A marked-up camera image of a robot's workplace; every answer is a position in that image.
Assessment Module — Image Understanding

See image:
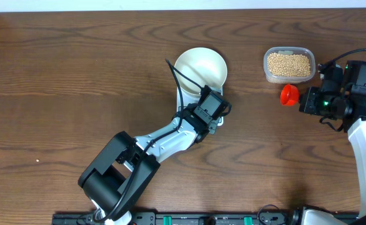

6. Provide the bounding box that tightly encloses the white digital kitchen scale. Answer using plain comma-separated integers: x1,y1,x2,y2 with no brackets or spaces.
176,87,224,126

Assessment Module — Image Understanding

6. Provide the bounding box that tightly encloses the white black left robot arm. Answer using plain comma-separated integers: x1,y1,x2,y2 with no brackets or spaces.
78,86,232,224

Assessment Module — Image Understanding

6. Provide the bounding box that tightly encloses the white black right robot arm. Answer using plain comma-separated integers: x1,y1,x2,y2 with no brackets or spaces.
299,61,366,224

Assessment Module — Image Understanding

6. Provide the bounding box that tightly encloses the clear container of soybeans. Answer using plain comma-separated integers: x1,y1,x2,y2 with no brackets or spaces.
263,47,316,84

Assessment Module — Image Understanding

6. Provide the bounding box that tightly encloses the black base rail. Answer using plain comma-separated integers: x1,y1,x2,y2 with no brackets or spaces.
51,204,359,225

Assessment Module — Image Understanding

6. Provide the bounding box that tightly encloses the cream round bowl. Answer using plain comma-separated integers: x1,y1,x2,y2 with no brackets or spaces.
174,47,227,93

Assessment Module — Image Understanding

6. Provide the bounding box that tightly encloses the red plastic measuring scoop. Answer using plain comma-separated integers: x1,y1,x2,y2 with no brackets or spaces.
280,84,299,106

